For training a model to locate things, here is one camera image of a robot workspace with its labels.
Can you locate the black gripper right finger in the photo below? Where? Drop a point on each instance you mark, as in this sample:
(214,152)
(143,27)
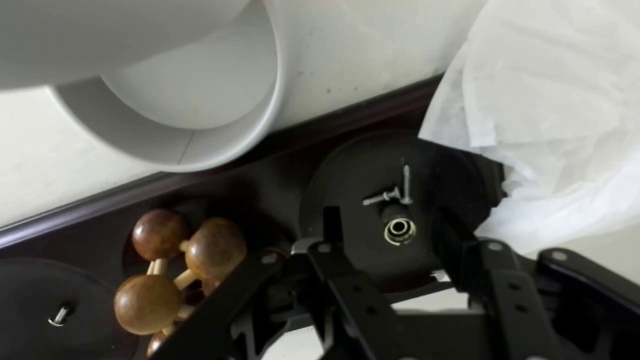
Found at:
(520,306)

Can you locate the white swan figurine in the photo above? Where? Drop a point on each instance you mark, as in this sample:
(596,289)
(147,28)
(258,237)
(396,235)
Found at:
(166,81)

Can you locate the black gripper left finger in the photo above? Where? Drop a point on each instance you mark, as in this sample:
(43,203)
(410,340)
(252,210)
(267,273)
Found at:
(347,286)

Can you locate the dark wooden tray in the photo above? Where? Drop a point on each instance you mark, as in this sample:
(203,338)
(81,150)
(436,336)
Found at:
(267,191)

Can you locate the small silver screw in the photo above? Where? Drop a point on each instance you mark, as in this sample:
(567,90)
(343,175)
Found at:
(380,196)
(407,182)
(59,316)

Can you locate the wooden ball cluster toy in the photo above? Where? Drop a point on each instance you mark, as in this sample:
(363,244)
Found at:
(213,250)

